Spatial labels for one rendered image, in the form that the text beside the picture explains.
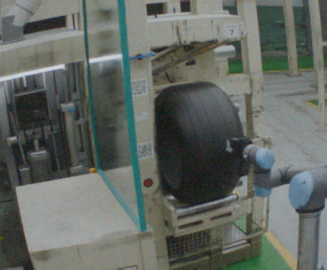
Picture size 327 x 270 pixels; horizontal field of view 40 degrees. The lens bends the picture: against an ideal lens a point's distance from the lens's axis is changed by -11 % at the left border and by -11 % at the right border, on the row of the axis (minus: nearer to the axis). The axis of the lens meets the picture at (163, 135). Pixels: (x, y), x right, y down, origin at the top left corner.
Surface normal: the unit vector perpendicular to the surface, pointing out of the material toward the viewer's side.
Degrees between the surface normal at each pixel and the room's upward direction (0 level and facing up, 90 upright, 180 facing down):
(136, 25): 90
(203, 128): 61
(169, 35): 90
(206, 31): 90
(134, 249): 90
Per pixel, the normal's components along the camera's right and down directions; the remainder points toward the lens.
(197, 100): 0.11, -0.66
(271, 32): 0.21, 0.29
